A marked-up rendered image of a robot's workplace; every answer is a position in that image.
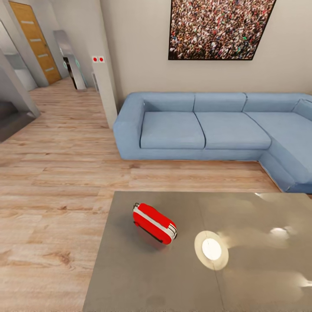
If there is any radio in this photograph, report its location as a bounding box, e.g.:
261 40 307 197
133 203 177 244

